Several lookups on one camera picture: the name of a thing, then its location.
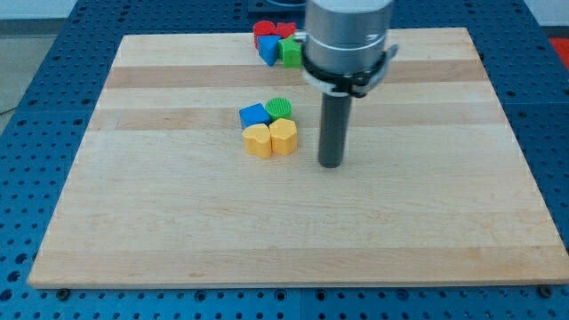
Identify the wooden board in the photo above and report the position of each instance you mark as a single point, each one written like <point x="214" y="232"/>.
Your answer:
<point x="433" y="190"/>

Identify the green cylinder block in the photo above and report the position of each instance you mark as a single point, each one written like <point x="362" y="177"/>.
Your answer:
<point x="279" y="108"/>

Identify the green star block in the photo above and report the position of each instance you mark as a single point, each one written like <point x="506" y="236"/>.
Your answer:
<point x="290" y="52"/>

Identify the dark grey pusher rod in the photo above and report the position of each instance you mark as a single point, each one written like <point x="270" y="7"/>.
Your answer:
<point x="333" y="130"/>

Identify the blue cube block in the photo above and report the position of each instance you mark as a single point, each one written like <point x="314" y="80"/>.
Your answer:
<point x="254" y="114"/>

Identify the blue triangle block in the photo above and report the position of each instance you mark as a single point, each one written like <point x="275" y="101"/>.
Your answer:
<point x="268" y="49"/>

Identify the red cylinder block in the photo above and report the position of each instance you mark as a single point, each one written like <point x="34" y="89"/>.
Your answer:
<point x="262" y="28"/>

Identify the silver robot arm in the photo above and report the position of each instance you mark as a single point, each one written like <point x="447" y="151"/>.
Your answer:
<point x="346" y="36"/>

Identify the red star block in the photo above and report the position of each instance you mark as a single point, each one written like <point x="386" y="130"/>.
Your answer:
<point x="285" y="29"/>

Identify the yellow pentagon block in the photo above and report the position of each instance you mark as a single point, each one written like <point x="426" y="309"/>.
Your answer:
<point x="284" y="136"/>

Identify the yellow heart block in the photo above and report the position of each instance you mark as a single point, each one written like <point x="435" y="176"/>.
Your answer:
<point x="257" y="140"/>

